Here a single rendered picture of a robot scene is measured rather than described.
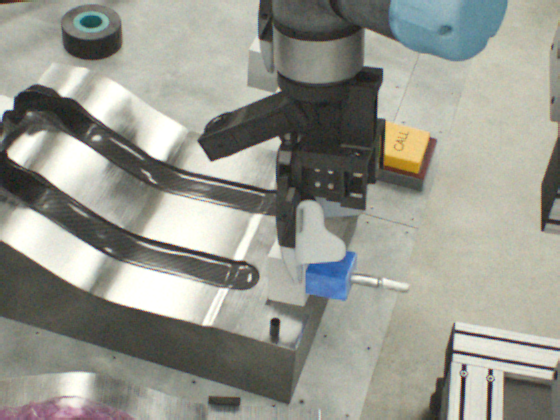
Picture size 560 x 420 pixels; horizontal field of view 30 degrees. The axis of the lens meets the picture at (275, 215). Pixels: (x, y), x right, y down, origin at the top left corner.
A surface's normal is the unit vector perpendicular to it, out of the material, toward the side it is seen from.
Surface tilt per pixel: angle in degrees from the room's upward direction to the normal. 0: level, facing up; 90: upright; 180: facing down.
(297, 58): 84
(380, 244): 0
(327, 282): 82
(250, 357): 90
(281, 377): 90
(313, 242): 71
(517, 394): 0
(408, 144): 0
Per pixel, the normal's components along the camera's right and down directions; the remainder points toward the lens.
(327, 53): 0.19, 0.57
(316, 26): -0.10, 0.59
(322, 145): -0.04, -0.80
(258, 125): -0.33, 0.55
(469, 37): 0.69, 0.41
